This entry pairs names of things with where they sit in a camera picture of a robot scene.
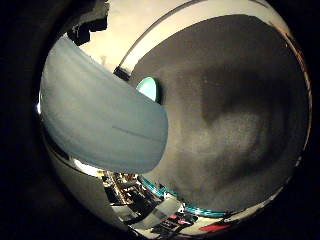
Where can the teal striped rack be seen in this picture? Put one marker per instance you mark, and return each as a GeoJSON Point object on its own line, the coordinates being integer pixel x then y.
{"type": "Point", "coordinates": [186, 206]}

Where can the teal round bowl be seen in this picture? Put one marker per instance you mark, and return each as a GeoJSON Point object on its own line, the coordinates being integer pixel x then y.
{"type": "Point", "coordinates": [148, 88]}

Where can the red office chair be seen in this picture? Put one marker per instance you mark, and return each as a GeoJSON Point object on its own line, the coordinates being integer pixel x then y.
{"type": "Point", "coordinates": [213, 227]}

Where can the light blue plastic cup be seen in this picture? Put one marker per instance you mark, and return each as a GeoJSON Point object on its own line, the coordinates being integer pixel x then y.
{"type": "Point", "coordinates": [100, 116]}

